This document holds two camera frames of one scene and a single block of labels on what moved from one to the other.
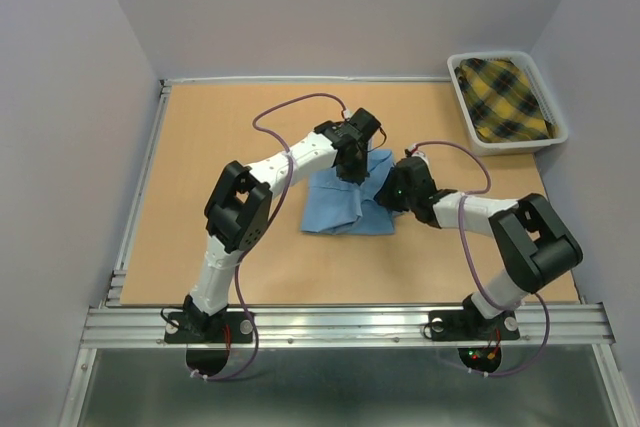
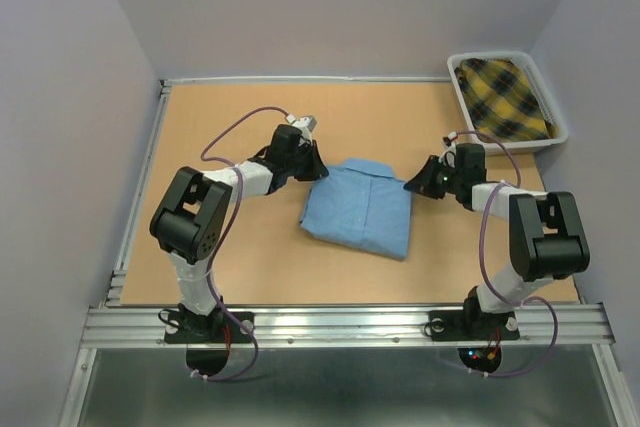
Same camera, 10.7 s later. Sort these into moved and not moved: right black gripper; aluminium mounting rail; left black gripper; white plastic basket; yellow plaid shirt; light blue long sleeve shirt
Moved: left black gripper; right black gripper; light blue long sleeve shirt
Not moved: aluminium mounting rail; yellow plaid shirt; white plastic basket
